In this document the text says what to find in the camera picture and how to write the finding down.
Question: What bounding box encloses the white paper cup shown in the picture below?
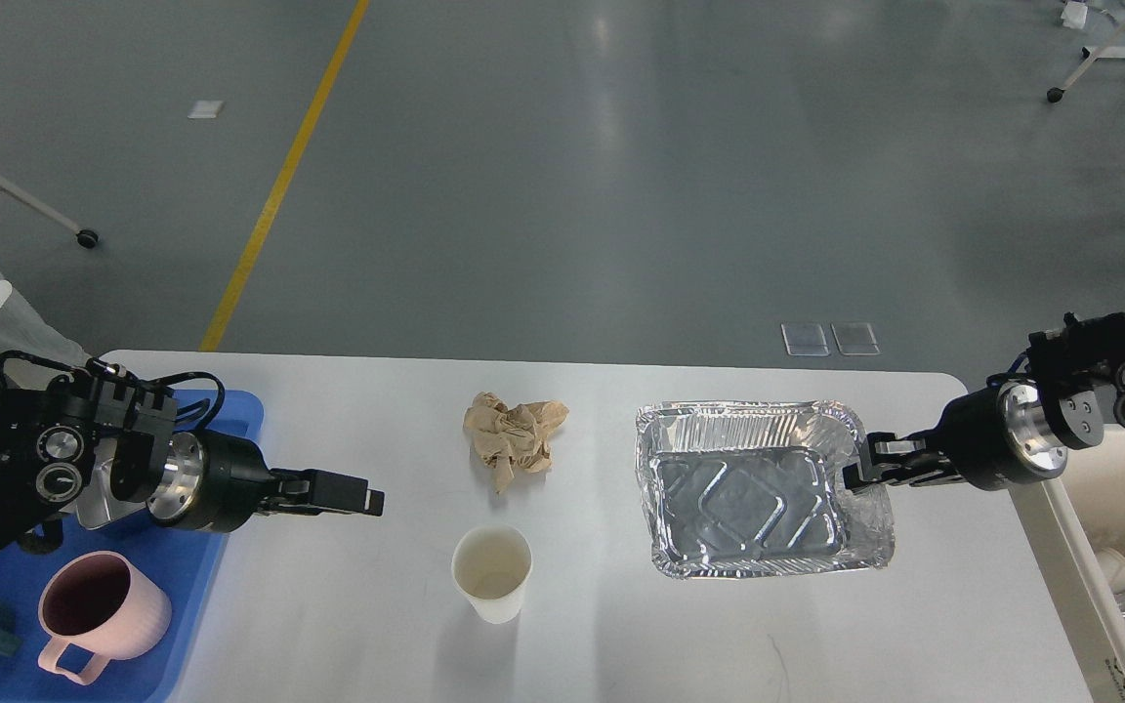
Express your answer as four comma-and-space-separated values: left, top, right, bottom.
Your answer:
451, 524, 534, 627

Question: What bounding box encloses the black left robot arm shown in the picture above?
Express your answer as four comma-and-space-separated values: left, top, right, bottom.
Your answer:
0, 351, 385, 555

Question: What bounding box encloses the pink mug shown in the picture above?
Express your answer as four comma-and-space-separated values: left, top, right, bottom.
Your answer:
37, 551, 173, 685

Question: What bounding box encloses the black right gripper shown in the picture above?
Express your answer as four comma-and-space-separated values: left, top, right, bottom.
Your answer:
842, 382, 1068, 492

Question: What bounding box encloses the white waste bin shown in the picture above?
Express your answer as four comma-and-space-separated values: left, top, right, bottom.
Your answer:
1010, 426, 1125, 702

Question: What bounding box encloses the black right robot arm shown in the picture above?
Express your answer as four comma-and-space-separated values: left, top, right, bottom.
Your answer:
843, 312, 1125, 492

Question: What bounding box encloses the crumpled brown paper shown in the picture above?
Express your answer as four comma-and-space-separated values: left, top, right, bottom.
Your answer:
464, 393, 568, 495

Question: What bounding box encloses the square stainless steel container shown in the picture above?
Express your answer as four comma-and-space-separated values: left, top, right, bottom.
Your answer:
68, 459, 146, 530

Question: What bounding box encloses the blue plastic tray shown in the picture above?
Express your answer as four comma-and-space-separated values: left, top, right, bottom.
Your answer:
0, 388, 266, 703

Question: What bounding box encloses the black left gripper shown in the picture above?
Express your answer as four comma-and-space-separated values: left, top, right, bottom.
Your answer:
147, 429, 385, 533

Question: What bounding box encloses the person in black sweater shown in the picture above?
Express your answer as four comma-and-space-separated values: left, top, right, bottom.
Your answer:
0, 270, 90, 366

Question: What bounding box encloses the aluminium foil tray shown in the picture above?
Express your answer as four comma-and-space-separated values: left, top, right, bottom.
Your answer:
635, 400, 896, 580

